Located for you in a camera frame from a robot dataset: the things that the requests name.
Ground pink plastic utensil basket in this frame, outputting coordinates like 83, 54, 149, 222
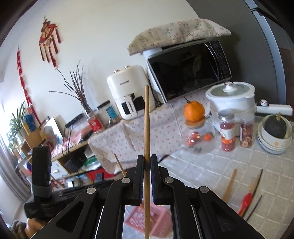
125, 202, 172, 238

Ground brown wooden chopstick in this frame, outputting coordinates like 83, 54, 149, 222
144, 85, 150, 239

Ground packaged bamboo chopsticks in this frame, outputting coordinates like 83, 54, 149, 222
222, 169, 238, 203

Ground red plastic spoon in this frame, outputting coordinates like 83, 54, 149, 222
238, 169, 263, 217

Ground black chopstick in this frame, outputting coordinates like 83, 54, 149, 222
245, 195, 263, 221

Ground person's left hand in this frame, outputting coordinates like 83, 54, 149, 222
24, 218, 47, 238

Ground wooden chopstick in basket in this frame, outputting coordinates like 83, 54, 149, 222
114, 153, 126, 177

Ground cherry print white cloth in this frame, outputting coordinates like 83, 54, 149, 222
88, 90, 210, 174

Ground grey grid tablecloth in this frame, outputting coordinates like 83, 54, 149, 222
160, 130, 293, 238

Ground dried branches in jar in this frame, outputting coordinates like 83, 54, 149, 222
49, 63, 105, 133

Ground green potted plant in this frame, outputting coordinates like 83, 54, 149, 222
8, 101, 26, 150

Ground glass jar blue label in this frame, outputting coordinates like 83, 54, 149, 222
106, 105, 120, 124

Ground large orange pomelo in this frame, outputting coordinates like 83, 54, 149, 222
183, 101, 205, 122

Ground jar of red goji berries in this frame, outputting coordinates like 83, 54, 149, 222
218, 109, 236, 152

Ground white air fryer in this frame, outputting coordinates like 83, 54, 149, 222
107, 65, 148, 120

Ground jar of dried fruit rings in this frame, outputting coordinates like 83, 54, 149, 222
240, 113, 255, 148

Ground stacked white ceramic bowls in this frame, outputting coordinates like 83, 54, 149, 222
257, 115, 293, 155

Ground white electric cooking pot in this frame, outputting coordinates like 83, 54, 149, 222
205, 82, 293, 136

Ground black and white microwave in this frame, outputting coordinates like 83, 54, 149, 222
146, 39, 232, 104

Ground dark green squash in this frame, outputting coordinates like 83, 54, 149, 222
264, 112, 287, 139

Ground floral cloth microwave cover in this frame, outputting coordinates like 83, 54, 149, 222
127, 18, 231, 56

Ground red Chinese knot decoration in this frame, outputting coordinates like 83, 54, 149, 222
38, 17, 61, 69

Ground red hanging firecracker string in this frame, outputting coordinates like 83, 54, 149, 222
16, 47, 42, 125

